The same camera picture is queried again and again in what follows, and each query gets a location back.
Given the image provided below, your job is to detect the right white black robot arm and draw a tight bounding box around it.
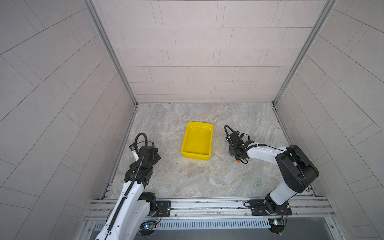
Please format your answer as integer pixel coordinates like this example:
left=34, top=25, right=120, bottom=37
left=224, top=125, right=319, bottom=215

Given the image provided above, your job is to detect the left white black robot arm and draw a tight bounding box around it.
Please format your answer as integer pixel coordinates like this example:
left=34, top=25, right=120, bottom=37
left=95, top=143, right=161, bottom=240

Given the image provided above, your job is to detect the yellow plastic bin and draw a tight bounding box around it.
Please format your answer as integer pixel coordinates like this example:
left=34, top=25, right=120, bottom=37
left=181, top=122, right=214, bottom=161

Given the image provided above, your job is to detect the left green circuit board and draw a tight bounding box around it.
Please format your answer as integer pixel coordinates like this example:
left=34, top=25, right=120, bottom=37
left=140, top=221, right=157, bottom=231

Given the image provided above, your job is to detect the right circuit board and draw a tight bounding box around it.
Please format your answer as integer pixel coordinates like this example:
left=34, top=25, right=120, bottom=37
left=268, top=219, right=286, bottom=234

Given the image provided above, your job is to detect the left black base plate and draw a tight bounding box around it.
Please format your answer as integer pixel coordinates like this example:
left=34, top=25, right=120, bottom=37
left=147, top=201, right=171, bottom=218

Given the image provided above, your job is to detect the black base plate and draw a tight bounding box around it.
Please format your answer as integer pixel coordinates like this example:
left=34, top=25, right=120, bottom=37
left=147, top=201, right=171, bottom=218
left=244, top=199, right=292, bottom=216

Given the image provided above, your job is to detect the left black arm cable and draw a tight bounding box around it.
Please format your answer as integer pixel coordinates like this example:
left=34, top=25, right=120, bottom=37
left=103, top=132, right=149, bottom=240

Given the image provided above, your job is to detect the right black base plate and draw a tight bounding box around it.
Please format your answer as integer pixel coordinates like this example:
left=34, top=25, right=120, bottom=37
left=244, top=199, right=292, bottom=216

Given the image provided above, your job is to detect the white slotted cable duct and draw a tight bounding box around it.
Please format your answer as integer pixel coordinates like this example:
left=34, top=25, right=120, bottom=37
left=154, top=219, right=270, bottom=231

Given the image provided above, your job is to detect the aluminium mounting rail frame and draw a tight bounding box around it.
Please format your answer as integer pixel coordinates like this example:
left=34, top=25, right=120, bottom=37
left=84, top=196, right=336, bottom=221

